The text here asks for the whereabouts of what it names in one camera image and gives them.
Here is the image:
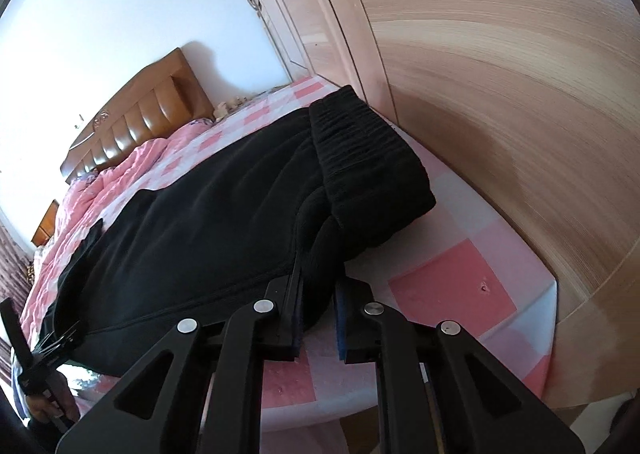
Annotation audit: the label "black pants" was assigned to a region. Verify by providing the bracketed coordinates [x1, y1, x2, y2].
[38, 86, 436, 377]

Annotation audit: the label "person's left hand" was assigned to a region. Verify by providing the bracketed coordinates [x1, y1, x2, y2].
[26, 372, 80, 424]

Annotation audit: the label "maroon patterned curtain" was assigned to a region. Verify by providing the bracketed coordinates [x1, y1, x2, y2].
[0, 224, 32, 314]

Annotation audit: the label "pink checkered bed sheet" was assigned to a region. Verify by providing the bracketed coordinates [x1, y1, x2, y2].
[98, 78, 556, 431]

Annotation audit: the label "brown wooden nightstand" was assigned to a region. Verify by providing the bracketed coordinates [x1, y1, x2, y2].
[32, 199, 60, 247]

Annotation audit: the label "floral nightstand cover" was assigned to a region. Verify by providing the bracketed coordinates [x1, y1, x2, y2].
[212, 88, 277, 122]

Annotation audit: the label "brown wooden headboard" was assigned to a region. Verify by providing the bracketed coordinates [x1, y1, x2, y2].
[60, 47, 214, 183]

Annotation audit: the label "light wooden wardrobe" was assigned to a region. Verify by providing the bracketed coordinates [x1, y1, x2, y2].
[249, 0, 639, 408]

